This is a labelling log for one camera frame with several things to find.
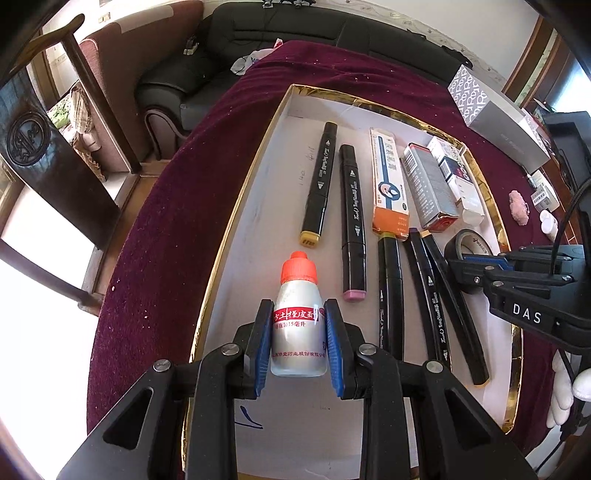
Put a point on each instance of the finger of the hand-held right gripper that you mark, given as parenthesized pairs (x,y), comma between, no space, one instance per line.
(496,264)
(468,277)

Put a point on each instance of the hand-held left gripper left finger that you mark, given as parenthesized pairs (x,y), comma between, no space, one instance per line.
(262,350)

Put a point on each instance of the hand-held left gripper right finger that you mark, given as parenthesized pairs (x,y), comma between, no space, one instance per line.
(333,355)

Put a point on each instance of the white bottle red cap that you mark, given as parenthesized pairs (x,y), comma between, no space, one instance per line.
(298,332)

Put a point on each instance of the gold-rimmed white tray box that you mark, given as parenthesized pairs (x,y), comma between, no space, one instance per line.
(272,221)

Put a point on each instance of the black marker yellow caps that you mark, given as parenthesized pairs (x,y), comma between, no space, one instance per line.
(321,184)

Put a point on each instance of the person's right hand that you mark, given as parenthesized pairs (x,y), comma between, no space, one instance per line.
(563,392)

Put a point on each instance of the black marker tan cap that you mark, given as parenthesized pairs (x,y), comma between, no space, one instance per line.
(455,304)

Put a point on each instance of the black tape roll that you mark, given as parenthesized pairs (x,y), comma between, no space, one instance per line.
(464,242)

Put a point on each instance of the black marker purple cap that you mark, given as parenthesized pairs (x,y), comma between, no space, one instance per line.
(427,295)

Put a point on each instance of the pink fluffy toy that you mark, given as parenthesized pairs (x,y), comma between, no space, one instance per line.
(521,208)

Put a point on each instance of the small white bottle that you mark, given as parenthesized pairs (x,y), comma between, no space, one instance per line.
(549,226)

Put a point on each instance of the black marker green cap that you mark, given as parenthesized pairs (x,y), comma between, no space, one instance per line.
(390,295)

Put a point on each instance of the small white box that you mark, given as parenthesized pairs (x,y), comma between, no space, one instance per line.
(545,191)

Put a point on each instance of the grey red box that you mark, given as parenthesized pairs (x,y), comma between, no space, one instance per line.
(431,189)

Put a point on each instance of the white red navy box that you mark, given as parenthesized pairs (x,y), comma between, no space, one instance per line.
(457,175)

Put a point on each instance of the orange white box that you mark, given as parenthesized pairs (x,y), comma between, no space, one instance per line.
(390,184)

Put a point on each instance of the black marker pink cap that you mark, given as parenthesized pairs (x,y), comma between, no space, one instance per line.
(353,221)

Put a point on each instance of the grey box patterned end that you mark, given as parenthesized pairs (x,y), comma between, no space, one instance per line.
(503,124)

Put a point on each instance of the dark red tablecloth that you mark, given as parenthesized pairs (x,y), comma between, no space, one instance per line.
(184,207)

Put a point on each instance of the patterned brown blanket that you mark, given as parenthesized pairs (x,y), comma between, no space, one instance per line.
(85,129)

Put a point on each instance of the dark carved wooden chair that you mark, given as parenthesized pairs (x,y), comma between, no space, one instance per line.
(55,152)

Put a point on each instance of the white plastic bag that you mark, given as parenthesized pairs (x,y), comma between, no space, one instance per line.
(251,57)

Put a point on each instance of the black leather sofa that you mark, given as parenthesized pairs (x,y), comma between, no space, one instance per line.
(286,27)

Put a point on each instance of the green cloth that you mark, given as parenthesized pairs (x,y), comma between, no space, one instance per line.
(61,113)

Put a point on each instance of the brown upholstered armchair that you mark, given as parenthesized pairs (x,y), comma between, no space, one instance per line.
(124,69)

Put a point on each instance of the small object on armchair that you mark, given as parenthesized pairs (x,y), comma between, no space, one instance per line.
(190,45)

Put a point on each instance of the wooden door frame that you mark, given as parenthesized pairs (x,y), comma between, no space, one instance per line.
(531,64)

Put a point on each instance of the wall switch plate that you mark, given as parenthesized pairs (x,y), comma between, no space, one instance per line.
(105,17)

